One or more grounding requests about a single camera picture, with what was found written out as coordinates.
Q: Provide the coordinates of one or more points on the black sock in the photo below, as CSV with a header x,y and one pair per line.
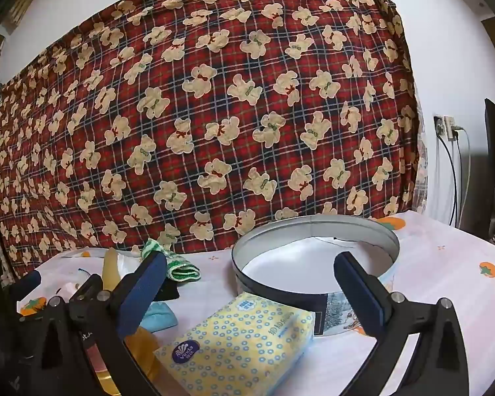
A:
x,y
167,292

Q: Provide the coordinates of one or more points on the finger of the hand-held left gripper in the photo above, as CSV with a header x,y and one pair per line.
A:
x,y
86,285
24,283

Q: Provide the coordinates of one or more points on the light blue folded cloth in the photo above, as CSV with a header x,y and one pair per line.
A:
x,y
159,317

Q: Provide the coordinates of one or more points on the white wall socket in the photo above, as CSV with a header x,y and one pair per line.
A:
x,y
444,126

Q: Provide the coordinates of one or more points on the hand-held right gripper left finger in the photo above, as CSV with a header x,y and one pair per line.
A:
x,y
142,293

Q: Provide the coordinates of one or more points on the round metal tin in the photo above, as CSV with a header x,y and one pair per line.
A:
x,y
280,284

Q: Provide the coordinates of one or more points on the yellow translucent round jar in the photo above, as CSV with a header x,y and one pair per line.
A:
x,y
142,346

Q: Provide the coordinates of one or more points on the yellow wall hanging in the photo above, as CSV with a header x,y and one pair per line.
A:
x,y
19,12

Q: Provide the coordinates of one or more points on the green white striped sock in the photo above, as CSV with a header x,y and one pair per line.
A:
x,y
181,270

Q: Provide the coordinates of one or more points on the red plaid bear-print blanket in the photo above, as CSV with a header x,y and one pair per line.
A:
x,y
214,111

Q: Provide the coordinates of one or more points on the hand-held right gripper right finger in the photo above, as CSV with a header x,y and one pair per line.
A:
x,y
361,297

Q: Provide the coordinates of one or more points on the white persimmon-print tablecloth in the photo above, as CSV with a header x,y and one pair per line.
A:
x,y
433,264

